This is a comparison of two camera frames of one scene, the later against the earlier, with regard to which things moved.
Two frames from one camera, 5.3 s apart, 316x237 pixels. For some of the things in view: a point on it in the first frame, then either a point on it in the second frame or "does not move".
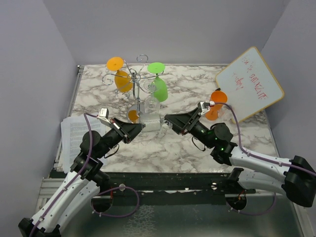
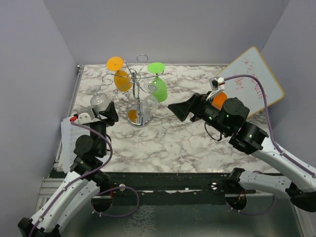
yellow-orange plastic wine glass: x=123 y=81 does not move
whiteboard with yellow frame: x=250 y=85 does not move
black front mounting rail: x=147 y=184 does not move
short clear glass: x=151 y=121 to x=98 y=101
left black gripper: x=127 y=131 to x=110 y=113
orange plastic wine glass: x=218 y=97 does not move
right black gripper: x=180 y=122 to x=194 y=104
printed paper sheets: x=73 y=130 does not move
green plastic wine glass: x=160 y=91 does not move
